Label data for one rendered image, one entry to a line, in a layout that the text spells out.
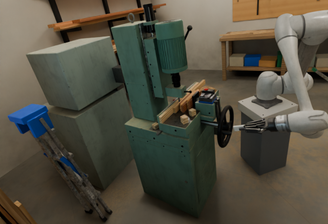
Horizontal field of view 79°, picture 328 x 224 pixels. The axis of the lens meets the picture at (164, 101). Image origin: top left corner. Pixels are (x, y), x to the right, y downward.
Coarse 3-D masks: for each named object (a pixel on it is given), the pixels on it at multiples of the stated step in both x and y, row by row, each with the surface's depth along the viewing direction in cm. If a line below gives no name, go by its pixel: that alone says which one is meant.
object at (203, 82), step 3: (201, 81) 176; (204, 81) 178; (198, 84) 171; (201, 84) 173; (204, 84) 178; (195, 87) 167; (198, 87) 169; (201, 87) 174; (192, 90) 162; (177, 105) 143; (174, 108) 140; (177, 108) 143; (174, 111) 142; (177, 111) 143
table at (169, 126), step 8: (184, 112) 141; (200, 112) 139; (168, 120) 135; (176, 120) 133; (192, 120) 130; (208, 120) 137; (160, 128) 136; (168, 128) 131; (176, 128) 127; (184, 128) 123; (192, 128) 131
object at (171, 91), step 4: (168, 84) 147; (172, 84) 146; (168, 88) 141; (172, 88) 140; (176, 88) 138; (180, 88) 137; (184, 88) 140; (168, 92) 143; (172, 92) 141; (176, 92) 139; (180, 92) 137; (168, 96) 145; (172, 96) 143; (176, 96) 141; (180, 96) 139
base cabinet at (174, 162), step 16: (208, 128) 157; (144, 144) 156; (160, 144) 146; (208, 144) 161; (144, 160) 167; (160, 160) 154; (176, 160) 143; (192, 160) 138; (208, 160) 165; (144, 176) 179; (160, 176) 165; (176, 176) 152; (192, 176) 142; (208, 176) 170; (160, 192) 177; (176, 192) 163; (192, 192) 151; (208, 192) 178; (192, 208) 160
